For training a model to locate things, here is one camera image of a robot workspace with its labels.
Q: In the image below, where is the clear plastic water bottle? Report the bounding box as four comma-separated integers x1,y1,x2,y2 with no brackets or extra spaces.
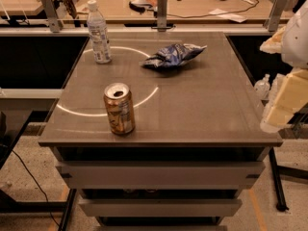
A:
87,0,112,64

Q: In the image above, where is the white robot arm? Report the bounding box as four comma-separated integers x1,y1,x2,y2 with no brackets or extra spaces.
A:
260,0,308,133

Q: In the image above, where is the small clear bottle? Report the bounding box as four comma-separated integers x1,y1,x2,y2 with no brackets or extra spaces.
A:
254,74,270,100

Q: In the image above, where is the orange soda can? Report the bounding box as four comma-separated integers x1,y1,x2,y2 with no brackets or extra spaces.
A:
104,83,135,135

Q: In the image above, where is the black table leg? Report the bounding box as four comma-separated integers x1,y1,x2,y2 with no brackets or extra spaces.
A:
269,148,289,212

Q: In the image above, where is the white paper sheet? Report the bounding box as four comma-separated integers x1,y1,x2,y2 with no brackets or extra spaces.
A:
210,9,247,23

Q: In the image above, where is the blue chip bag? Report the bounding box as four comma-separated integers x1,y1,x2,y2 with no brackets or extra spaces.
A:
141,43,207,70

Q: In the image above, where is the grey drawer cabinet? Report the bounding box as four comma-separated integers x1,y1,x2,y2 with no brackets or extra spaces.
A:
39,32,282,231

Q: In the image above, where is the top grey drawer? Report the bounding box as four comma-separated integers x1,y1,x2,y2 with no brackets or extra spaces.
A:
56,161,265,190

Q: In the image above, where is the grey drawer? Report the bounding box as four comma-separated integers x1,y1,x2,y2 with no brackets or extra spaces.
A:
79,199,242,218
56,161,265,190

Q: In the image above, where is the middle grey drawer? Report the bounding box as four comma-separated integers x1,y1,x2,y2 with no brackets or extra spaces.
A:
79,199,242,218

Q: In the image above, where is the right metal bracket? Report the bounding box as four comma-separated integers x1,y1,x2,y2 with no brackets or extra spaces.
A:
264,0,288,32

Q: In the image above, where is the metal bracket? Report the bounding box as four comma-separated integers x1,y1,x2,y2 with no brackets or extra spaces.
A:
264,0,288,32
155,0,170,32
40,0,63,33

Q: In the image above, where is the black cable on desk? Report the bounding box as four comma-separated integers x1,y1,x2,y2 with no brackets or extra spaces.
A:
167,0,260,19

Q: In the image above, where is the middle metal bracket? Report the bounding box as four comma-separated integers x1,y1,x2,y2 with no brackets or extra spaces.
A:
155,0,170,32

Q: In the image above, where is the left metal bracket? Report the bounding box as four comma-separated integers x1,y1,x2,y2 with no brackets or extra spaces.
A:
40,0,63,33

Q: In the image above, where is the black floor cable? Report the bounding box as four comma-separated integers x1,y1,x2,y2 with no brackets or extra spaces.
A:
0,142,61,227

